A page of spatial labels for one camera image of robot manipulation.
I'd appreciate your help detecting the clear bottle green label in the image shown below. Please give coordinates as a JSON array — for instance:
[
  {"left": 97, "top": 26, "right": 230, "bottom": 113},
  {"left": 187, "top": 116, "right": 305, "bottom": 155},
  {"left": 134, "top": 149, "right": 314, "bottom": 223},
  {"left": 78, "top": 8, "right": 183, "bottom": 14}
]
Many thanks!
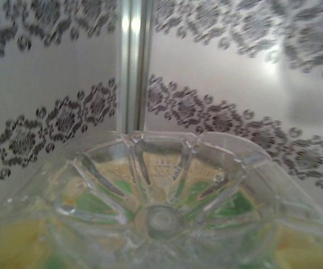
[{"left": 0, "top": 130, "right": 323, "bottom": 269}]

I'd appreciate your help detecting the aluminium frame post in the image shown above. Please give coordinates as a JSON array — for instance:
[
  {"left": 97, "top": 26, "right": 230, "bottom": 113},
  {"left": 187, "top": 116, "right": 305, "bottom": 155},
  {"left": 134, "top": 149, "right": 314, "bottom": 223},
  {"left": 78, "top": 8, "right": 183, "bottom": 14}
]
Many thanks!
[{"left": 115, "top": 0, "right": 155, "bottom": 135}]

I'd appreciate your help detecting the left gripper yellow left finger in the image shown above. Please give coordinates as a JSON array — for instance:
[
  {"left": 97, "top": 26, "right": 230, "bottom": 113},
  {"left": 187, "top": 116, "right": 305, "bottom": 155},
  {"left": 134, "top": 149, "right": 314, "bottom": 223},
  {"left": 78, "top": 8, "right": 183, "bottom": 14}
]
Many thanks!
[{"left": 0, "top": 220, "right": 58, "bottom": 269}]

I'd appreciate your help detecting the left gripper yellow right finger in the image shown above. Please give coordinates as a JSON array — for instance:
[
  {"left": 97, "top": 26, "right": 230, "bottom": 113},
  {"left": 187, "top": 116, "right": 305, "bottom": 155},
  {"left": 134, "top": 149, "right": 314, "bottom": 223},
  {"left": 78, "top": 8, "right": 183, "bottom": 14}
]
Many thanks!
[{"left": 273, "top": 240, "right": 323, "bottom": 269}]

